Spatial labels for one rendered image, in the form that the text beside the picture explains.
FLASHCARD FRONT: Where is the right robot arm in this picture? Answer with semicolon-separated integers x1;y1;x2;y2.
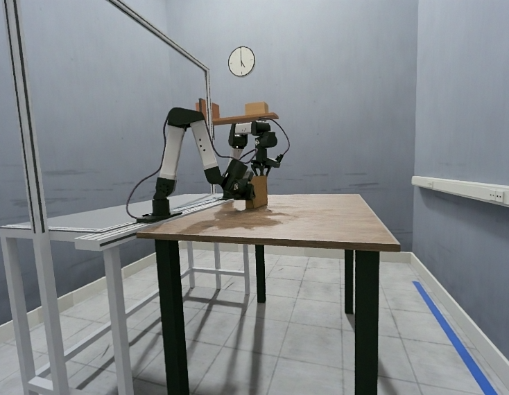
136;107;254;222

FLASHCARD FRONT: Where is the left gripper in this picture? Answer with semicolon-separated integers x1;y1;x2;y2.
251;148;282;176

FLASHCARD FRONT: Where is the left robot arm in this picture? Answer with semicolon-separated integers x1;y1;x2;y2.
217;121;280;200

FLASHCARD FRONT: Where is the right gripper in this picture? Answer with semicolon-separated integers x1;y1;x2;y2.
230;172;256;200

